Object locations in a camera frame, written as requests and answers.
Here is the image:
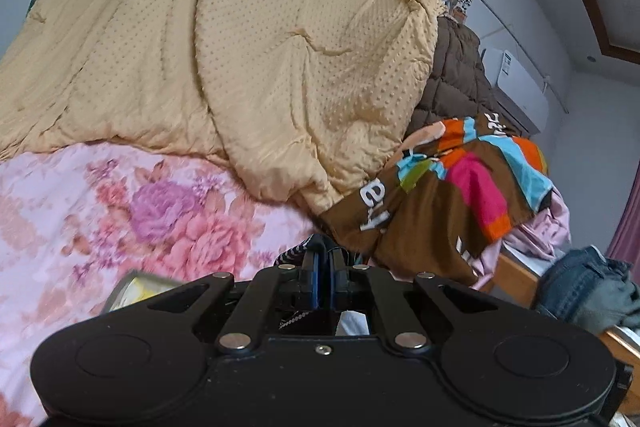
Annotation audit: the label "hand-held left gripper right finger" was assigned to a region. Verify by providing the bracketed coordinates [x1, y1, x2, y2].
[325, 249, 532, 351]

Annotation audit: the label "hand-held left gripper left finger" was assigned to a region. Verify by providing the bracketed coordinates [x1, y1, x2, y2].
[107, 251, 326, 353]

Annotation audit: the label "black cloth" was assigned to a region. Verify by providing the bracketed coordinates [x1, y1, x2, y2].
[274, 234, 371, 268]

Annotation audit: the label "cartoon print tray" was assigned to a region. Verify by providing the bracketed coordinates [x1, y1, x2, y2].
[102, 269, 186, 315]

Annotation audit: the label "brown colourful striped garment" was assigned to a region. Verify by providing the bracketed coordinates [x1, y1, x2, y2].
[320, 112, 553, 288]

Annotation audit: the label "light pink cloth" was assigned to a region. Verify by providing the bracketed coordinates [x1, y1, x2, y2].
[470, 192, 573, 293]

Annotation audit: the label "brown quilted jacket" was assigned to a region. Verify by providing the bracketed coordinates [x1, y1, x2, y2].
[407, 14, 523, 140]

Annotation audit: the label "pink floral bed sheet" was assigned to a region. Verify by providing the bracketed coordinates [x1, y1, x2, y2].
[0, 142, 326, 427]

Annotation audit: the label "blue jeans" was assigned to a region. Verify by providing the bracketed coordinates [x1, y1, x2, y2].
[535, 246, 640, 335]

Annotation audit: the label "white air conditioner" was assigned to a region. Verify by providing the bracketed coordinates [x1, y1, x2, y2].
[480, 47, 551, 122]

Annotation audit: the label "yellow dotted quilt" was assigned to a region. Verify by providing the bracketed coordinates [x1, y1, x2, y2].
[0, 0, 448, 212]

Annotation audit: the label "purple curtain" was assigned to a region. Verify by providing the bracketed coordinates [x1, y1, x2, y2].
[607, 167, 640, 268]

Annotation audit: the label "wooden bed frame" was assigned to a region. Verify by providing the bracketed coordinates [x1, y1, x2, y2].
[492, 252, 640, 388]

